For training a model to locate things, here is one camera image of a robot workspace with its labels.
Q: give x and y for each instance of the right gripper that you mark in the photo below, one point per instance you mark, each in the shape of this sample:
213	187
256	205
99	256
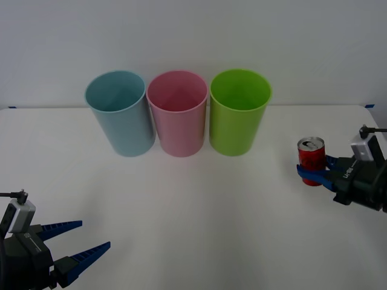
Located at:
356	184

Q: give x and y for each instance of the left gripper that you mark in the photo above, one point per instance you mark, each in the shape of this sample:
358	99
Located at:
25	256

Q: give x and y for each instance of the red drink can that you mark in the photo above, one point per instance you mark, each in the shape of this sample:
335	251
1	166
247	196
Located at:
311	155

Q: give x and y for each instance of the green plastic bin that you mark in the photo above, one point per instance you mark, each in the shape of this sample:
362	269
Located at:
234	133

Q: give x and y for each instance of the pale blue plastic bin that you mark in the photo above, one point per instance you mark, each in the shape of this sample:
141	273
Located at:
127	133

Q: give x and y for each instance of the pink plastic bin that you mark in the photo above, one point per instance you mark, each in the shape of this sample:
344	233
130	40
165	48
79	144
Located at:
178	134

